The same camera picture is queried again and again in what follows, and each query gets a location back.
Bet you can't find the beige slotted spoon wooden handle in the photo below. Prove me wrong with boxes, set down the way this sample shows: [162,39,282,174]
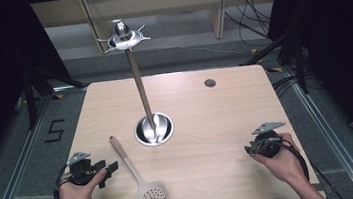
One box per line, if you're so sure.
[108,130,169,199]

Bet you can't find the black metal stand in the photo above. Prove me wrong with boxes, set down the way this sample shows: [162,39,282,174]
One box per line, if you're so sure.
[20,60,92,131]
[235,21,311,102]

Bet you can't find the round grey table grommet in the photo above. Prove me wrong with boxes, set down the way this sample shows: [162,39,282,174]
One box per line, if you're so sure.
[204,78,217,89]

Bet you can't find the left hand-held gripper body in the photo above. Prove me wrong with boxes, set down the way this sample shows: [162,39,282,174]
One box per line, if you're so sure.
[65,148,107,199]

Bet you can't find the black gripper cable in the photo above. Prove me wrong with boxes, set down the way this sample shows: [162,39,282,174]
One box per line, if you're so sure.
[49,163,76,199]
[279,133,339,199]

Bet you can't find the black floor cable bundle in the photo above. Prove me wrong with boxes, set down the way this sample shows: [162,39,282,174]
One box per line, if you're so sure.
[271,72,324,99]

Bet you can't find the black hanging cables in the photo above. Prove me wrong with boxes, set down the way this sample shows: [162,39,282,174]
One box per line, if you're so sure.
[223,0,276,51]

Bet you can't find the person's right hand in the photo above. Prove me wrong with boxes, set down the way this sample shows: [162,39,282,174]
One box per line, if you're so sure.
[249,130,310,190]

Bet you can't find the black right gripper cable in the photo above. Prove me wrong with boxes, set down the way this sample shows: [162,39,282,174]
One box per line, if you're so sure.
[279,133,339,199]

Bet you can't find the stainless steel utensil stand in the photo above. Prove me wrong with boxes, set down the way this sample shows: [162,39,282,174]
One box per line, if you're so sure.
[94,14,176,152]

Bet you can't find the person's left hand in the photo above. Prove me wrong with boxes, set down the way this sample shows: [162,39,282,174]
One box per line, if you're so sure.
[54,168,110,199]

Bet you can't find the light wooden shelf frame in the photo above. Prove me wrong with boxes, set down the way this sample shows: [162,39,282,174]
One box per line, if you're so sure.
[30,0,288,61]

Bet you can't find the aluminium floor rail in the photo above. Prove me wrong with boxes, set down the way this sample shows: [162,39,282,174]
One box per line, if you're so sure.
[280,58,353,199]
[0,89,66,199]

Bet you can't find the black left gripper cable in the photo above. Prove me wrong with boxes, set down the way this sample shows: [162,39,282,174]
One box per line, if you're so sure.
[49,163,76,199]

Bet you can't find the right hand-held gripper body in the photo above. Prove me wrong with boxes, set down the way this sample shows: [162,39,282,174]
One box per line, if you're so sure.
[247,119,291,161]

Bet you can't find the white floor cable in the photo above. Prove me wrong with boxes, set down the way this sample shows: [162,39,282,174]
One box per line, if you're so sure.
[172,38,252,65]

